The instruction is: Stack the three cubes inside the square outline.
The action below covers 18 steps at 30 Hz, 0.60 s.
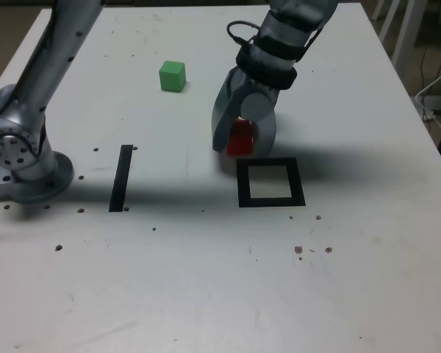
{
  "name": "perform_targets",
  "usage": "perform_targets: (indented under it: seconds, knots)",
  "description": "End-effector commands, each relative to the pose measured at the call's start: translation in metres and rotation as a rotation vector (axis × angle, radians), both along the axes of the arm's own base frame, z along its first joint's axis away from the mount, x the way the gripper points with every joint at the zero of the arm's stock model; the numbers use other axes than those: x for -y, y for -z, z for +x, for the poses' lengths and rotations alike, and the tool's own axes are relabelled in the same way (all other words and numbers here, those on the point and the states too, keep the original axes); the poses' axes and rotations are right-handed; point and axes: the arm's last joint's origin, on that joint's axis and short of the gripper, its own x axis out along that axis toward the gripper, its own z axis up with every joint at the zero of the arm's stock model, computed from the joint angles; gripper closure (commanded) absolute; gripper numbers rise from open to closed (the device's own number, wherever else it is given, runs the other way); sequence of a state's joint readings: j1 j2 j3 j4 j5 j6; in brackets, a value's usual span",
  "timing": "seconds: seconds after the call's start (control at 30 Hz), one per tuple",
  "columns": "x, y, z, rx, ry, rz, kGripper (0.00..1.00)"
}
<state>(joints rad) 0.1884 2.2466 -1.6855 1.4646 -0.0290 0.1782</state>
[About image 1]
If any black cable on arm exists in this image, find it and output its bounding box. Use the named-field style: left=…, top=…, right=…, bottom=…
left=226, top=21, right=262, bottom=48

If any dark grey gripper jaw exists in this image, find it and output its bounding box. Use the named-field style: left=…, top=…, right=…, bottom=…
left=210, top=71, right=248, bottom=154

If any white furniture leg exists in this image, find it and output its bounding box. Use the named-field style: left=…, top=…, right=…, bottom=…
left=370, top=0, right=387, bottom=22
left=379, top=0, right=420, bottom=76

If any black hanging cable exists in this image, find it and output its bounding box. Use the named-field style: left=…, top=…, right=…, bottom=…
left=420, top=43, right=441, bottom=111

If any red cube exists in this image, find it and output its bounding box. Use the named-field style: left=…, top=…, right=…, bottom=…
left=226, top=117, right=260, bottom=157

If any white cable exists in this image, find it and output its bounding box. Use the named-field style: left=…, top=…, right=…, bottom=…
left=415, top=61, right=441, bottom=138

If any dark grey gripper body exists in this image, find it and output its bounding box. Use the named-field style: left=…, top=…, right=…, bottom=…
left=227, top=65, right=284, bottom=96

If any black tape strip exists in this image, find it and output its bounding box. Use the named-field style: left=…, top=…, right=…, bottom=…
left=108, top=144, right=134, bottom=213

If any green cube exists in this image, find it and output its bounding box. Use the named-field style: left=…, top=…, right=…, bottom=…
left=158, top=60, right=187, bottom=93

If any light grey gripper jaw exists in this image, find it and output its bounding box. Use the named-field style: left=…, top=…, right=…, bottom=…
left=240, top=90, right=279, bottom=155

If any black tape square outline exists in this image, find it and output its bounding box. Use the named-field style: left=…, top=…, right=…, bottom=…
left=236, top=157, right=306, bottom=208

